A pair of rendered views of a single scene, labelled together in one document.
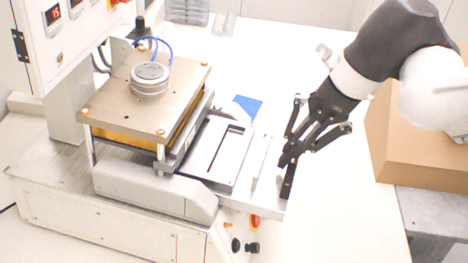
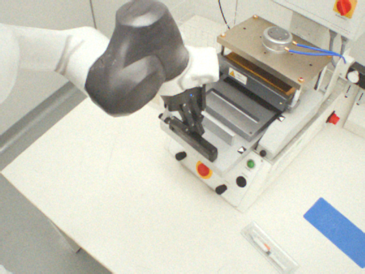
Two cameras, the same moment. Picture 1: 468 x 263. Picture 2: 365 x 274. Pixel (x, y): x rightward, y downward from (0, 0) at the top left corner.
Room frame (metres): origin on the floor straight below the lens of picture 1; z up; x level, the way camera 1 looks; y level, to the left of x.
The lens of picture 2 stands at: (0.95, -0.57, 1.63)
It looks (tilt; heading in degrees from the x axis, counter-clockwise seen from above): 51 degrees down; 124
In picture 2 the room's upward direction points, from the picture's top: straight up
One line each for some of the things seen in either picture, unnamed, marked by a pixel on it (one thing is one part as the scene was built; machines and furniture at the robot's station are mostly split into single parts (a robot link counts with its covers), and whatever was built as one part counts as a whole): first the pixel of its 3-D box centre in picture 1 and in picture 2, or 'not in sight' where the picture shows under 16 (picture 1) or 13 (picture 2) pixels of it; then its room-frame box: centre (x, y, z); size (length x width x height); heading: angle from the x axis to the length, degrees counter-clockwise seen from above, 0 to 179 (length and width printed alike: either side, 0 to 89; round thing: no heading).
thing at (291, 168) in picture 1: (291, 167); (192, 137); (0.68, -0.14, 0.99); 0.15 x 0.02 x 0.04; 169
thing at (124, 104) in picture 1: (140, 88); (286, 51); (0.77, 0.20, 1.08); 0.31 x 0.24 x 0.13; 169
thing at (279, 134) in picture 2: (203, 112); (291, 122); (0.86, 0.07, 0.97); 0.26 x 0.05 x 0.07; 79
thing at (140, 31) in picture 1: (139, 48); (358, 82); (0.99, 0.26, 1.05); 0.15 x 0.05 x 0.15; 169
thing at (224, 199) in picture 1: (228, 157); (228, 113); (0.71, 0.00, 0.97); 0.30 x 0.22 x 0.08; 79
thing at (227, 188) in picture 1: (208, 147); (240, 102); (0.72, 0.05, 0.98); 0.20 x 0.17 x 0.03; 169
